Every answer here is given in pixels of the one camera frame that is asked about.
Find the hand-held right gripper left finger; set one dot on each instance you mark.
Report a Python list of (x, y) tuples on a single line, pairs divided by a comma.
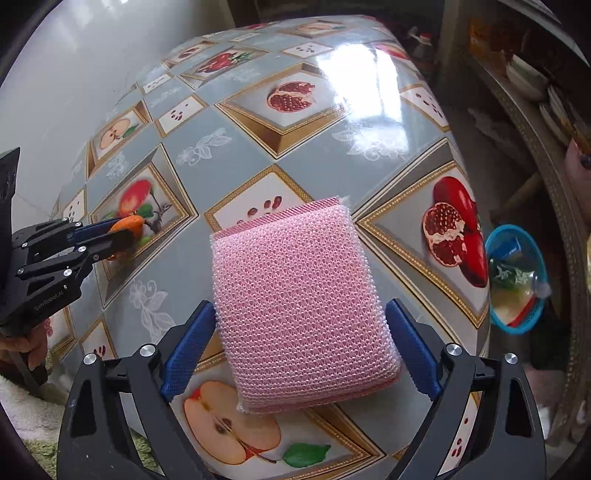
[(189, 355)]

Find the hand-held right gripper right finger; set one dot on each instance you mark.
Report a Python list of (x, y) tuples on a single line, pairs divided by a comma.
[(413, 350)]

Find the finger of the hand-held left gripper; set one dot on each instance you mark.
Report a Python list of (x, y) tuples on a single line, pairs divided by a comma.
[(113, 244), (87, 230)]

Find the orange peel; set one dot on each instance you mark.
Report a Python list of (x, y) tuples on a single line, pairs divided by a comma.
[(131, 224)]

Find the green label plastic bottle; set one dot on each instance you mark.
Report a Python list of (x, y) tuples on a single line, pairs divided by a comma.
[(503, 274)]

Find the blue cardboard box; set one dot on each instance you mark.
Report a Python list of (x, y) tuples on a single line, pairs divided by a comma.
[(511, 251)]

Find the blue plastic basket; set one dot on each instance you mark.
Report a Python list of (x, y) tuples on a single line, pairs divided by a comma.
[(535, 258)]

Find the person's left hand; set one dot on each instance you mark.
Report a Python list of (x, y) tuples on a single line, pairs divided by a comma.
[(39, 348)]

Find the green fleece garment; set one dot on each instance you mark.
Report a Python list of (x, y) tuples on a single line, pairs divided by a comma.
[(46, 457)]

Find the wooden stick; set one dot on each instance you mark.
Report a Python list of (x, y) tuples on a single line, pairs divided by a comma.
[(517, 196)]

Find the fruit printed tablecloth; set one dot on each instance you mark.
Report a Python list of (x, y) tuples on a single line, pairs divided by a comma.
[(323, 152)]

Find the pink bowl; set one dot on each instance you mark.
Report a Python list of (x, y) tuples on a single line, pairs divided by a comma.
[(579, 161)]

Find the stack of plates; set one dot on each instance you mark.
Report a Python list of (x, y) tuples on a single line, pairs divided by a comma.
[(554, 115)]

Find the stack of white bowls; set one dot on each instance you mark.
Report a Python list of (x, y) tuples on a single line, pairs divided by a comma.
[(526, 76)]

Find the red capped plastic bottle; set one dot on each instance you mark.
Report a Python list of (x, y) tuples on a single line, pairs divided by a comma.
[(422, 50)]

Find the orange packets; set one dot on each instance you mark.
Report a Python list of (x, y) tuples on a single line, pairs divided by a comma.
[(482, 37)]

